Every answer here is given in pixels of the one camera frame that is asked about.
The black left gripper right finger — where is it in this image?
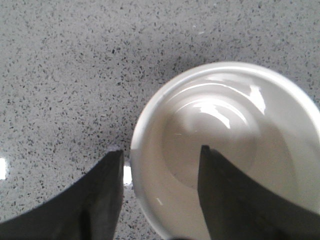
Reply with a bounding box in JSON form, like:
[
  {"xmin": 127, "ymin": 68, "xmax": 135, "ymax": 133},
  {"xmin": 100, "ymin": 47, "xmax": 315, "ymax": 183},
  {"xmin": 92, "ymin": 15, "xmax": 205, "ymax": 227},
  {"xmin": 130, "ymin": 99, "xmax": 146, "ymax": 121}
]
[{"xmin": 197, "ymin": 145, "xmax": 320, "ymax": 240}]

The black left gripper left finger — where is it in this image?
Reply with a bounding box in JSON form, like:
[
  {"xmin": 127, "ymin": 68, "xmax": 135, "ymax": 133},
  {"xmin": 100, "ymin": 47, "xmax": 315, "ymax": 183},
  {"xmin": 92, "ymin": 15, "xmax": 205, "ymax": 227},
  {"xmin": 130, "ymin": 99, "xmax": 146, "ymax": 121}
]
[{"xmin": 0, "ymin": 150, "xmax": 124, "ymax": 240}]

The white smiley mug black handle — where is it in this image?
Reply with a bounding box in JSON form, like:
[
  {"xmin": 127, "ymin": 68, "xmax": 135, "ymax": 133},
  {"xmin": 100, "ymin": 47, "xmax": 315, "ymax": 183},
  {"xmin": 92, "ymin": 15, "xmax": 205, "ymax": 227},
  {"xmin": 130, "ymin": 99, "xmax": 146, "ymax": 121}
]
[{"xmin": 130, "ymin": 62, "xmax": 320, "ymax": 240}]

